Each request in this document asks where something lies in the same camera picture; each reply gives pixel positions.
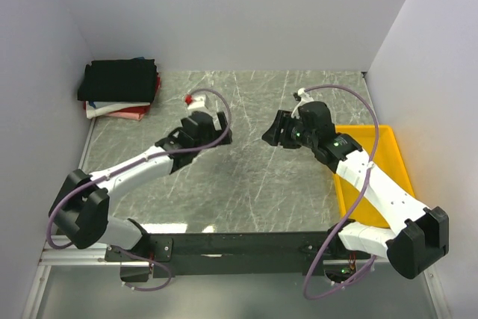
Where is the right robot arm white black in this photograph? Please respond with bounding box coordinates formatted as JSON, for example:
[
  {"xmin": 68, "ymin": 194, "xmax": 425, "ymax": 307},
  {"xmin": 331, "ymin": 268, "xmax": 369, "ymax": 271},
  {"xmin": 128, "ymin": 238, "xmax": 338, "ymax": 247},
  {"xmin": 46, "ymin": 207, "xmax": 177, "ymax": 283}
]
[{"xmin": 262, "ymin": 101, "xmax": 449, "ymax": 279}]

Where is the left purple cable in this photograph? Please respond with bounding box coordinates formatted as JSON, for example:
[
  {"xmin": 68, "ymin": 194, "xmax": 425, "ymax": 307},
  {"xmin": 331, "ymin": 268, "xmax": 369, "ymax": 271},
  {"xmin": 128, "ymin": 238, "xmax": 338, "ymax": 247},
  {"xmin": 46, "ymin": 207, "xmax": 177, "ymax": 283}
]
[{"xmin": 46, "ymin": 88, "xmax": 232, "ymax": 293}]

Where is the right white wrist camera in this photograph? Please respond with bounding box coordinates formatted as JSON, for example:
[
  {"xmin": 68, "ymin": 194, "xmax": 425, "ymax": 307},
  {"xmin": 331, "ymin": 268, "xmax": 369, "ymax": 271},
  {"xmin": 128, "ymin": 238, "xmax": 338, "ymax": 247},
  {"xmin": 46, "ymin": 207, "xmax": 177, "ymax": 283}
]
[{"xmin": 291, "ymin": 87, "xmax": 314, "ymax": 119}]

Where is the pink folded t shirt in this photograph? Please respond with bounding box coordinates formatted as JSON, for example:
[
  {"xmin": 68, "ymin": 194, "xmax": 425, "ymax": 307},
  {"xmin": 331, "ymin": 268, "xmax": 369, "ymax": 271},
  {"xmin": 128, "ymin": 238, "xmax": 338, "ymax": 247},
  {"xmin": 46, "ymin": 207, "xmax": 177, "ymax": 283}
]
[{"xmin": 105, "ymin": 109, "xmax": 146, "ymax": 121}]

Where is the black t shirt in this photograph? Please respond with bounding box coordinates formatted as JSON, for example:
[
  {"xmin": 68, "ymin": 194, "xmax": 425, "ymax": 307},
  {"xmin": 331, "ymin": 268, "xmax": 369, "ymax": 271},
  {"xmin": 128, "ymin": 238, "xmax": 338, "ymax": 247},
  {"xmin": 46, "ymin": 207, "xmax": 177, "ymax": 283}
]
[{"xmin": 76, "ymin": 58, "xmax": 157, "ymax": 103}]

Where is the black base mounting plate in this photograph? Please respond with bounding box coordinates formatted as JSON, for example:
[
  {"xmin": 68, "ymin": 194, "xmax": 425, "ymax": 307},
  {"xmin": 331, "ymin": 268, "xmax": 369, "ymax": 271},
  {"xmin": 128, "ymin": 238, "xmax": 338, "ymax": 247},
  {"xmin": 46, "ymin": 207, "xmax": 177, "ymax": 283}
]
[{"xmin": 104, "ymin": 232, "xmax": 370, "ymax": 283}]

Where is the yellow plastic tray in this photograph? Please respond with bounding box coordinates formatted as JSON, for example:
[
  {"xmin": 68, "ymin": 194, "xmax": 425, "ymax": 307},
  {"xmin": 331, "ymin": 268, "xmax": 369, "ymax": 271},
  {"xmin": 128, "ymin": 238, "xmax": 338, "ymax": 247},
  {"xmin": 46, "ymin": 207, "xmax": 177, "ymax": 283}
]
[{"xmin": 333, "ymin": 125, "xmax": 415, "ymax": 229}]

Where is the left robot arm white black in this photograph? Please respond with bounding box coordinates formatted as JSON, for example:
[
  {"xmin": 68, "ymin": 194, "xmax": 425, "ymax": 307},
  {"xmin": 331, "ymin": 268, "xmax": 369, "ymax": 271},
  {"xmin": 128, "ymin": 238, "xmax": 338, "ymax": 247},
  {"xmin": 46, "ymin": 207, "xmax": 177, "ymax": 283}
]
[{"xmin": 48, "ymin": 111, "xmax": 232, "ymax": 261}]

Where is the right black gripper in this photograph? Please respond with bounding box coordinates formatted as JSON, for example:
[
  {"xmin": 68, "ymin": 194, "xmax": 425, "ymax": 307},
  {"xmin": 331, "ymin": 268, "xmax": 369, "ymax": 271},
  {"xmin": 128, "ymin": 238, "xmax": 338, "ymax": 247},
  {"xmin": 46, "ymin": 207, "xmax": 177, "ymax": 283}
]
[{"xmin": 261, "ymin": 110, "xmax": 317, "ymax": 149}]

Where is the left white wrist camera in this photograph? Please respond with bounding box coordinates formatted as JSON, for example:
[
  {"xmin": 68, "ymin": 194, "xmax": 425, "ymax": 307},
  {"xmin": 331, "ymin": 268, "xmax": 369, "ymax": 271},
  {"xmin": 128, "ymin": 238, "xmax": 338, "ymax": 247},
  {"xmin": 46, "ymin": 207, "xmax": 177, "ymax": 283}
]
[{"xmin": 184, "ymin": 94, "xmax": 208, "ymax": 112}]

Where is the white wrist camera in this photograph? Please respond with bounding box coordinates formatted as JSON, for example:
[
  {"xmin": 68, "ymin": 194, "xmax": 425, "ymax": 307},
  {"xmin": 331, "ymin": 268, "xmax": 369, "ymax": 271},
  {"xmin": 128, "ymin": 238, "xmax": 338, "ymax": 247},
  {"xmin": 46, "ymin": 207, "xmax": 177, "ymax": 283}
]
[
  {"xmin": 184, "ymin": 94, "xmax": 208, "ymax": 112},
  {"xmin": 291, "ymin": 87, "xmax": 314, "ymax": 119}
]

